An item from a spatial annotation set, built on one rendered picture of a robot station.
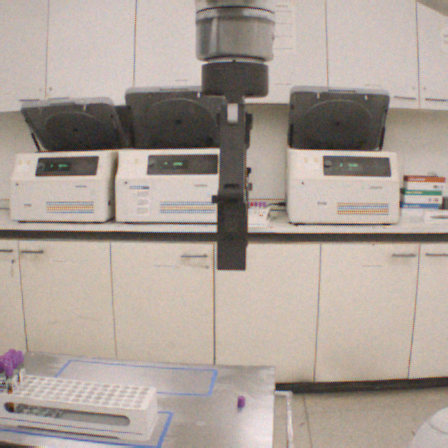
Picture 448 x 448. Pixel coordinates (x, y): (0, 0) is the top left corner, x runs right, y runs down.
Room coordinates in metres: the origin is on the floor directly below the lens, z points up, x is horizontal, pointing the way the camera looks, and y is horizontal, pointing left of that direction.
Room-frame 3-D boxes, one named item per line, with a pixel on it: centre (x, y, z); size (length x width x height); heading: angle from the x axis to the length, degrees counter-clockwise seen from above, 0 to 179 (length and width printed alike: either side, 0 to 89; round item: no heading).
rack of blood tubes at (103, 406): (0.95, 0.28, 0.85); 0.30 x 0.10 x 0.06; 85
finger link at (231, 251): (0.61, -0.01, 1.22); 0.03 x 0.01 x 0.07; 87
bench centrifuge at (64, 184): (3.21, 0.84, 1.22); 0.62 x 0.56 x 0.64; 175
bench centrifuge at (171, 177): (3.19, 0.26, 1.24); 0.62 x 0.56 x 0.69; 178
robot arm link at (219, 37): (0.67, -0.01, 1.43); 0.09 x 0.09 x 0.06
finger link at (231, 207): (0.59, 0.00, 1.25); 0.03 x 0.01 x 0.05; 177
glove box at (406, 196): (3.27, -1.11, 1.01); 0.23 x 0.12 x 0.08; 87
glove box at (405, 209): (3.28, -1.09, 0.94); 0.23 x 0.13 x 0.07; 92
